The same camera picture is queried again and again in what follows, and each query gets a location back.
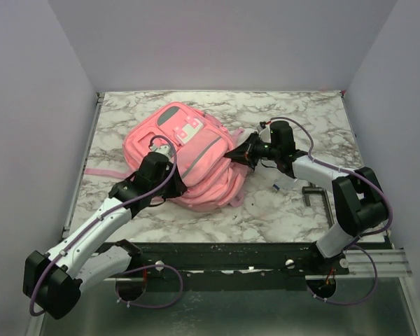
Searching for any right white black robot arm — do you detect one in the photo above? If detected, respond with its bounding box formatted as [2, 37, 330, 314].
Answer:
[225, 117, 393, 274]

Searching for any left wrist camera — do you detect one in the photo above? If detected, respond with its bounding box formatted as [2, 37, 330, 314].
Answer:
[150, 143, 174, 159]

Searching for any black metal clamp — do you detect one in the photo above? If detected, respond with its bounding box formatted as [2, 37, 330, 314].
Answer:
[301, 185, 334, 225]

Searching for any aluminium rail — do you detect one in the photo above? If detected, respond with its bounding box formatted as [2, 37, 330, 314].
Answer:
[90, 247, 414, 281]

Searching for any clear plastic bag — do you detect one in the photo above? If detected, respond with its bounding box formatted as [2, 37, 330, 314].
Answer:
[262, 165, 298, 193]

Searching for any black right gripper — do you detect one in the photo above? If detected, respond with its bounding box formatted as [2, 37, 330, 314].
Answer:
[225, 132, 281, 167]

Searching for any pink student backpack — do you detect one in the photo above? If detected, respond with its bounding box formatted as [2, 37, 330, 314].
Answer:
[83, 101, 246, 212]

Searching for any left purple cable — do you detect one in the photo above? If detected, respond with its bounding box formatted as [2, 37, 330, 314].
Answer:
[28, 134, 183, 316]

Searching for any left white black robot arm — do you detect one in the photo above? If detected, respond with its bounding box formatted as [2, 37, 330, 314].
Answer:
[22, 152, 186, 319]

